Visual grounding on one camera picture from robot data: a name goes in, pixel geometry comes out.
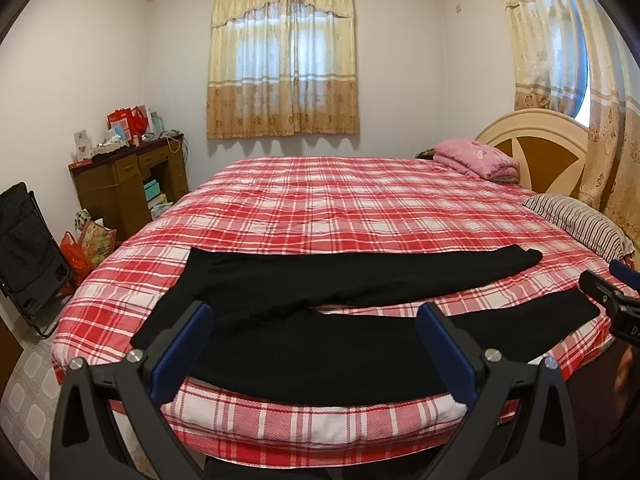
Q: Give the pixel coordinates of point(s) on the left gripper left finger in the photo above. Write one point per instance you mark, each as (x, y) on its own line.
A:
(86, 441)

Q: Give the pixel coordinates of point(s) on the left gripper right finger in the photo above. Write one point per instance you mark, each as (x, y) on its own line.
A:
(518, 423)

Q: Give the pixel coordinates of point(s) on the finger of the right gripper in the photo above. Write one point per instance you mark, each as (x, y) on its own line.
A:
(626, 274)
(615, 302)

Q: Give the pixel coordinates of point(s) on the black pants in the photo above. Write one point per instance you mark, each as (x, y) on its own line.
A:
(308, 329)

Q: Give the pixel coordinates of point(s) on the striped pillow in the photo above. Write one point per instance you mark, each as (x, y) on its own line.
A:
(586, 225)

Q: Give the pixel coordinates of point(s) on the cream wooden headboard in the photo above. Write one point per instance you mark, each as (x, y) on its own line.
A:
(550, 147)

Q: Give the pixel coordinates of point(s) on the black folding chair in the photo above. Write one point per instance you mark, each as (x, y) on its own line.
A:
(33, 268)

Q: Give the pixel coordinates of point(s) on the pink folded blanket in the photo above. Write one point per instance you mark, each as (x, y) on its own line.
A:
(477, 159)

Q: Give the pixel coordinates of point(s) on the red plastic bag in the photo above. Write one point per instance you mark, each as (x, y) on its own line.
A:
(74, 255)

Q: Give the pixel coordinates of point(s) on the floral shopping bag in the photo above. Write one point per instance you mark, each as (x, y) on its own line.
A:
(97, 242)

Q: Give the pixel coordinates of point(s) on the beige side curtain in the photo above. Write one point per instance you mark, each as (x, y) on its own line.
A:
(568, 53)

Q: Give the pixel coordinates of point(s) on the brown wooden desk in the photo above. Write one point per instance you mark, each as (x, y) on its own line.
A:
(111, 187)

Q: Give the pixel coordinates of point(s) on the teal box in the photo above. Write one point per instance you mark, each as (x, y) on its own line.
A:
(151, 190)

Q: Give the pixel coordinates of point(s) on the red plaid bed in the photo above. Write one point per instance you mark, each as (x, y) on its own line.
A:
(306, 205)

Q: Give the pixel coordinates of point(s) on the white greeting card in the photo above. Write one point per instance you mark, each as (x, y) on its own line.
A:
(83, 143)

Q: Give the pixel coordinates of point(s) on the red gift bag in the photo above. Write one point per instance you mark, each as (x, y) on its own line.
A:
(132, 122)

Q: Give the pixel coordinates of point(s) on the beige window curtain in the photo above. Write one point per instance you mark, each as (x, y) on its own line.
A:
(282, 67)

